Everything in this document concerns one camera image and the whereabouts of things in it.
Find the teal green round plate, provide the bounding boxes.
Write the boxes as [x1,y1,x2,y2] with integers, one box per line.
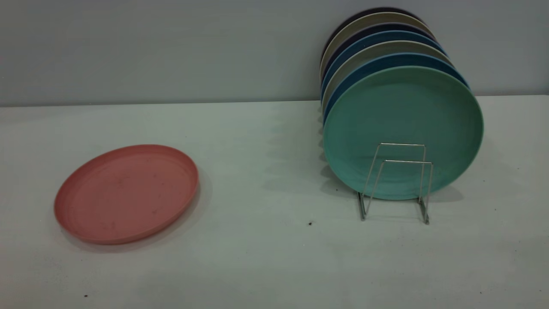
[323,65,484,201]

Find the dark purple round plate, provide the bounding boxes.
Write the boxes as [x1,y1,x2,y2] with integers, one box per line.
[322,7,425,56]

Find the blue round plate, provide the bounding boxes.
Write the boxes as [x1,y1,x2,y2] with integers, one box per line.
[321,30,446,99]
[323,52,471,123]

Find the pink round plate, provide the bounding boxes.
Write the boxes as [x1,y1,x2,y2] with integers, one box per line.
[54,144,199,245]

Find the beige round plate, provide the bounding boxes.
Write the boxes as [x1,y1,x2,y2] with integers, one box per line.
[320,12,429,82]
[322,40,454,112]

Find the dark navy round plate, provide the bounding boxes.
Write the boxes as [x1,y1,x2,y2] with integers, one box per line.
[321,22,436,82]

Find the silver wire plate rack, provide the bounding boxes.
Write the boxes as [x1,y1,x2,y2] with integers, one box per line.
[358,143,434,225]

